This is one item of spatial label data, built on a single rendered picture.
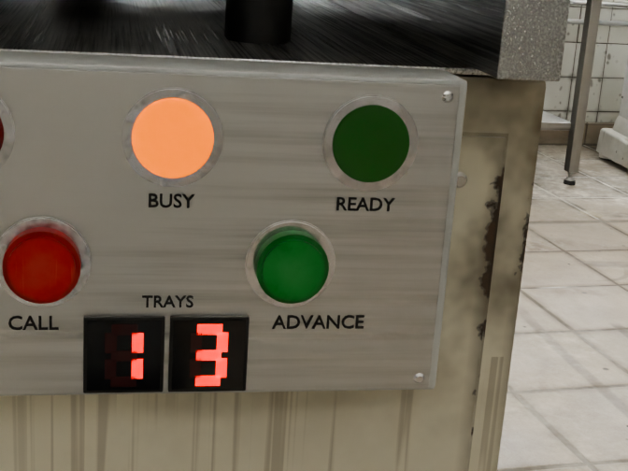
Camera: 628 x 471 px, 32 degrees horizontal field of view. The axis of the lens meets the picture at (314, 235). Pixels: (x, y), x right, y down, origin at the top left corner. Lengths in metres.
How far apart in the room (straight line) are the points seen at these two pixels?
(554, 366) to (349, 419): 1.90
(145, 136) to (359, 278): 0.11
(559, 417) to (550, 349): 0.35
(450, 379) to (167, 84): 0.20
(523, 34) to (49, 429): 0.27
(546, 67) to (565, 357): 2.03
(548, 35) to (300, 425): 0.21
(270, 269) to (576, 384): 1.92
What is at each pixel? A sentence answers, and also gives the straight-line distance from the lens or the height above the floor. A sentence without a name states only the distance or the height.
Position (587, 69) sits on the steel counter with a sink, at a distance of 4.07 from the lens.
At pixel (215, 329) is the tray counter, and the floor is 0.73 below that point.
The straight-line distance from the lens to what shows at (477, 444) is 0.54.
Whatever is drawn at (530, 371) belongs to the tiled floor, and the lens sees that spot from 2.36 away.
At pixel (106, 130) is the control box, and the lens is 0.43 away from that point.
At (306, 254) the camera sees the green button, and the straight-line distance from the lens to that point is 0.44.
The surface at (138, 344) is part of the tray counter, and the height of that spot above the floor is 0.73.
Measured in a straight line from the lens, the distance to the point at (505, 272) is 0.51.
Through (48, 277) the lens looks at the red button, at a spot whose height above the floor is 0.76.
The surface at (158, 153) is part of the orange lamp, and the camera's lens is 0.43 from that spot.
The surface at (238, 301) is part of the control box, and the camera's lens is 0.45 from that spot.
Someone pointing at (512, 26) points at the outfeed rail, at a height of 0.86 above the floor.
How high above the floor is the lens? 0.90
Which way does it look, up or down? 16 degrees down
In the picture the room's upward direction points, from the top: 4 degrees clockwise
